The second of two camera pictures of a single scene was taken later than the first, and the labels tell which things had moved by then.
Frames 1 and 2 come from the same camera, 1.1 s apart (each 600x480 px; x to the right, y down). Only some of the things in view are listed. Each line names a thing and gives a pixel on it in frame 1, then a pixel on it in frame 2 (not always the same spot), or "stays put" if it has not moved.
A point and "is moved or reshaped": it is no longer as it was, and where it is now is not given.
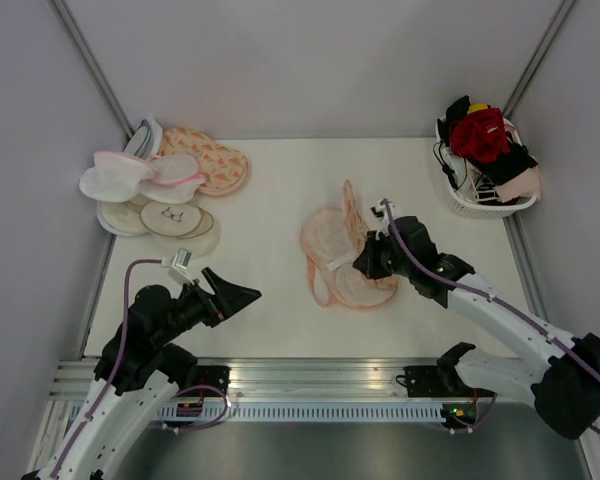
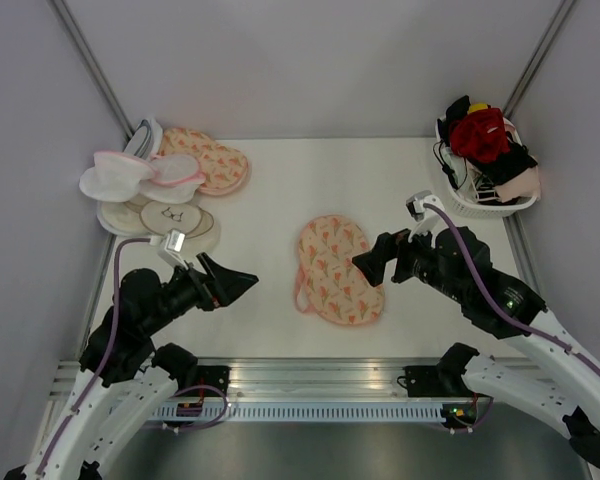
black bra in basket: x=499 y=171 stays put
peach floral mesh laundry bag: x=330 y=238 is moved or reshaped
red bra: x=480 y=136 stays put
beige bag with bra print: x=177 y=219 stays put
